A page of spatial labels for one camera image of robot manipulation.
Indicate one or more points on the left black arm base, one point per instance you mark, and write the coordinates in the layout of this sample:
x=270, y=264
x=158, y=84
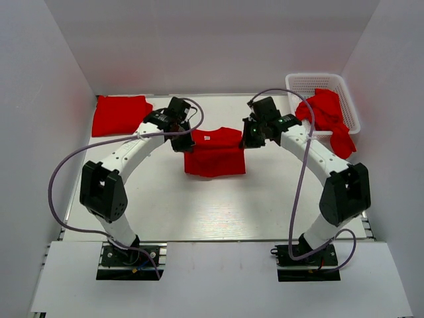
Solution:
x=129, y=265

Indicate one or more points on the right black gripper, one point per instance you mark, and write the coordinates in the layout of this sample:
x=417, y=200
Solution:
x=248, y=142

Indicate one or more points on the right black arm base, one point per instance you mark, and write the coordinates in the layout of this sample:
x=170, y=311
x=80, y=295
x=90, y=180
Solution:
x=319, y=267

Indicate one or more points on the white front panel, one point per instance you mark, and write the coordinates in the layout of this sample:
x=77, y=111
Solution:
x=218, y=280

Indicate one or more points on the red t-shirt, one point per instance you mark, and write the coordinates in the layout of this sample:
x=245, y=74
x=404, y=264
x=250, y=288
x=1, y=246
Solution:
x=119, y=115
x=329, y=117
x=215, y=154

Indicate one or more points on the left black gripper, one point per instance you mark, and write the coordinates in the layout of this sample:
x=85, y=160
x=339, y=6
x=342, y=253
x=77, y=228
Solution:
x=185, y=146

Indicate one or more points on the white plastic basket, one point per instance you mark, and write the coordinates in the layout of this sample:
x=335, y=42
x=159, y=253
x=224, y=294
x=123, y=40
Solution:
x=305, y=84

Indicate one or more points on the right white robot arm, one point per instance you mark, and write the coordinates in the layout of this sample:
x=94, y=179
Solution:
x=346, y=187

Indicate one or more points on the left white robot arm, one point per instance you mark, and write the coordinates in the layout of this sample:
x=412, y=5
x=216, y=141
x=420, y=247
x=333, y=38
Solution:
x=102, y=190

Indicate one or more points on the crumpled red t-shirt in basket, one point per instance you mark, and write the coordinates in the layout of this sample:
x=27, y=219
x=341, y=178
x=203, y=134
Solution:
x=329, y=117

